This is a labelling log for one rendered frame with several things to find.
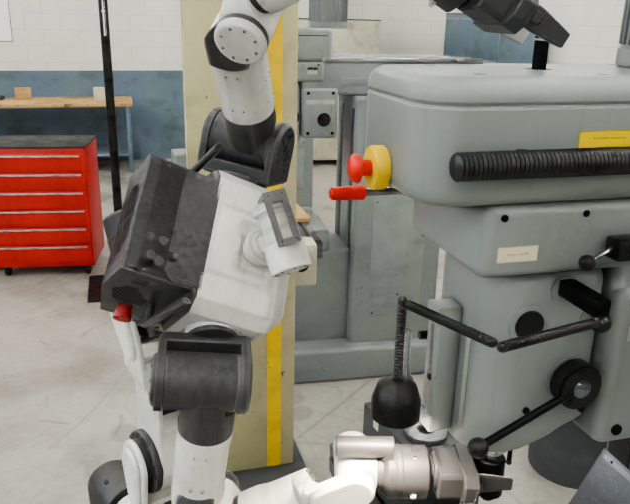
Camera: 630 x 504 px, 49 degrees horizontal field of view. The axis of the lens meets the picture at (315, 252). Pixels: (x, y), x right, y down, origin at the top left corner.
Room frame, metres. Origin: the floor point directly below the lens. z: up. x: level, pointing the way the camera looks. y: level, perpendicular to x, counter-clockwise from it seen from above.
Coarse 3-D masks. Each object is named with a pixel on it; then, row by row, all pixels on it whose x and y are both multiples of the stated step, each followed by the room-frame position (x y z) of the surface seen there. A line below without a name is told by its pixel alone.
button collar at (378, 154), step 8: (368, 152) 0.94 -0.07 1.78; (376, 152) 0.91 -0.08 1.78; (384, 152) 0.91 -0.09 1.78; (376, 160) 0.90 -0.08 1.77; (384, 160) 0.91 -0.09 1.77; (376, 168) 0.90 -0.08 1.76; (384, 168) 0.90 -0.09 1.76; (368, 176) 0.93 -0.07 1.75; (376, 176) 0.90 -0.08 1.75; (384, 176) 0.90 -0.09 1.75; (368, 184) 0.93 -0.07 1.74; (376, 184) 0.91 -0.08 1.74; (384, 184) 0.91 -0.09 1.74
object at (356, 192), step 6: (342, 186) 1.02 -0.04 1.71; (348, 186) 1.02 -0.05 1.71; (354, 186) 1.02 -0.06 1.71; (360, 186) 1.03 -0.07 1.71; (330, 192) 1.01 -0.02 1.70; (336, 192) 1.01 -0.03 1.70; (342, 192) 1.01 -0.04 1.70; (348, 192) 1.01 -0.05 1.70; (354, 192) 1.02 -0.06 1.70; (360, 192) 1.02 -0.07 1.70; (366, 192) 1.02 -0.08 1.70; (372, 192) 1.03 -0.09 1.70; (378, 192) 1.03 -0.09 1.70; (384, 192) 1.03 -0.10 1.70; (390, 192) 1.04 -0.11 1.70; (396, 192) 1.04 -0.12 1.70; (336, 198) 1.01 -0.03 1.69; (342, 198) 1.01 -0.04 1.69; (348, 198) 1.02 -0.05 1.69; (354, 198) 1.02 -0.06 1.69; (360, 198) 1.02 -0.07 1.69
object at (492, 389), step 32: (448, 256) 1.01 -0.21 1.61; (448, 288) 1.00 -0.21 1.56; (480, 288) 0.91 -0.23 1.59; (512, 288) 0.89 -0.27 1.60; (544, 288) 0.90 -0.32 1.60; (480, 320) 0.91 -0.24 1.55; (512, 320) 0.88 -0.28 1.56; (544, 320) 0.90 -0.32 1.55; (576, 320) 0.91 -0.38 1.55; (480, 352) 0.90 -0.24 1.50; (512, 352) 0.89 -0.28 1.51; (544, 352) 0.90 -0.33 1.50; (576, 352) 0.91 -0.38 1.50; (480, 384) 0.90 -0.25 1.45; (512, 384) 0.89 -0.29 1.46; (544, 384) 0.90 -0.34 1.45; (480, 416) 0.90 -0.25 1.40; (512, 416) 0.89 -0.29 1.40; (544, 416) 0.90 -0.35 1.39; (576, 416) 0.92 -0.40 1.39; (512, 448) 0.93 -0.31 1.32
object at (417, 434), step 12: (372, 420) 1.32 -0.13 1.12; (372, 432) 1.32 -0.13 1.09; (384, 432) 1.27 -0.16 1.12; (396, 432) 1.25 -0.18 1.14; (408, 432) 1.23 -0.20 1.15; (420, 432) 1.25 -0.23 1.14; (432, 432) 1.25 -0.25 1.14; (444, 432) 1.23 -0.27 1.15; (420, 444) 1.20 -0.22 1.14; (432, 444) 1.20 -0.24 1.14; (444, 444) 1.21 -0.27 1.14; (432, 492) 1.18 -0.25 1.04
